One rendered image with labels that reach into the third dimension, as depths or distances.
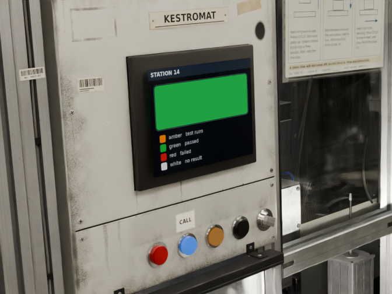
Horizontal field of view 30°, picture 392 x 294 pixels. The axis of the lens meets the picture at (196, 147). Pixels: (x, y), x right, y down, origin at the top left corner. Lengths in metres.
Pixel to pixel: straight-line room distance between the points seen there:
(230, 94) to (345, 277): 0.82
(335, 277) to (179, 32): 0.96
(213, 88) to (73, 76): 0.24
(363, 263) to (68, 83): 1.08
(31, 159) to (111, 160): 0.13
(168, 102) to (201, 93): 0.07
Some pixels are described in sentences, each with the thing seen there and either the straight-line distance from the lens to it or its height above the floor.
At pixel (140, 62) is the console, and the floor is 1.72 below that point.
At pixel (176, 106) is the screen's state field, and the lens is 1.10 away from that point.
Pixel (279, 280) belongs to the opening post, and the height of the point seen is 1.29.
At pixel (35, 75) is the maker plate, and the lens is 1.00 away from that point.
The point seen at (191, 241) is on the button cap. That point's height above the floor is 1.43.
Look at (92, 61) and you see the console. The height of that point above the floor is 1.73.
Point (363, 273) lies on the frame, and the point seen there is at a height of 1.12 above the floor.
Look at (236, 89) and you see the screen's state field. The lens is 1.18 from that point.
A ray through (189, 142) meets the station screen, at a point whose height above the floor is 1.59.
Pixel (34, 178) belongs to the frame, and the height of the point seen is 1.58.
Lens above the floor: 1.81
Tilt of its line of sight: 11 degrees down
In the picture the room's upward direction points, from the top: 3 degrees counter-clockwise
